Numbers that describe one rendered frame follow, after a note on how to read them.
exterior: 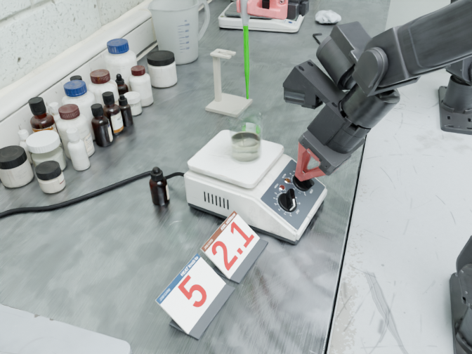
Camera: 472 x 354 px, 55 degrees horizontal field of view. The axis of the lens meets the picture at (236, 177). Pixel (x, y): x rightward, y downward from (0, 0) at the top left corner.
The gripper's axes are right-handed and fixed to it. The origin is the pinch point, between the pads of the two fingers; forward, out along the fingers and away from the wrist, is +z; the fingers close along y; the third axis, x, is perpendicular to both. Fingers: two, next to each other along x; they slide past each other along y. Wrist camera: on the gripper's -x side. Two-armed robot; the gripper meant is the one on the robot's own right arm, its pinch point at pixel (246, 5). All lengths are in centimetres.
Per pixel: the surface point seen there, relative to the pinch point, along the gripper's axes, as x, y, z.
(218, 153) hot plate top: 23.1, -4.8, 2.0
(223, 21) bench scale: 30, -46, -70
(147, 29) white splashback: 25, -56, -45
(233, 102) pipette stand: 31.4, -18.7, -27.0
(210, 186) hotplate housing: 25.4, -3.1, 7.4
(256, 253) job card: 31.5, 6.7, 11.5
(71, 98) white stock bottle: 22.1, -39.4, -0.7
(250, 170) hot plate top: 23.2, 1.9, 3.6
